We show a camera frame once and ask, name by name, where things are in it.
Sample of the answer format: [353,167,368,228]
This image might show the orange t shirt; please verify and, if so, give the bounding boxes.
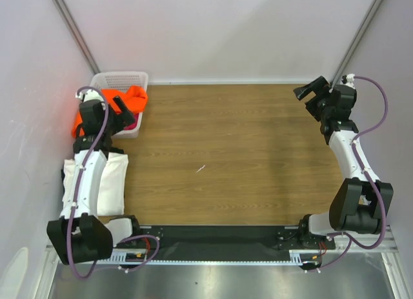
[70,85,149,139]

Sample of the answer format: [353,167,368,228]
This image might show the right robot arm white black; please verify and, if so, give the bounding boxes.
[294,74,394,250]

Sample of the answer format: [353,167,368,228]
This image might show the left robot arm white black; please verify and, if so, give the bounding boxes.
[46,86,142,265]

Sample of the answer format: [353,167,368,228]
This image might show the pink t shirt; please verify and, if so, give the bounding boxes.
[125,112,143,130]

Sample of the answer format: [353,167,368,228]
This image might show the white plastic laundry basket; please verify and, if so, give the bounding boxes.
[90,71,148,139]

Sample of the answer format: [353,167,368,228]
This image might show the folded white t shirt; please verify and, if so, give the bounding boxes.
[61,152,130,217]

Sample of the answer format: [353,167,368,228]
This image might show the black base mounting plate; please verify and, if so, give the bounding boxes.
[132,225,336,262]

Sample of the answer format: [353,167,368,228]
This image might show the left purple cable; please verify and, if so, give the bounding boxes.
[66,86,161,280]

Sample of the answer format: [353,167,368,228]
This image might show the right aluminium corner post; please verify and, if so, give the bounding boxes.
[331,0,384,85]

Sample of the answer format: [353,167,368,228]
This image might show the aluminium corner post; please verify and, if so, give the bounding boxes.
[331,0,384,85]
[52,0,100,74]

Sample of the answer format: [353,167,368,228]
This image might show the left aluminium corner post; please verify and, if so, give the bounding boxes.
[52,0,100,74]

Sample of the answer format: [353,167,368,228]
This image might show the aluminium frame rail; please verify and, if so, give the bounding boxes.
[45,226,399,251]

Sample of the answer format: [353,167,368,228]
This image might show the white cable duct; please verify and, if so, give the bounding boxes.
[97,250,320,268]

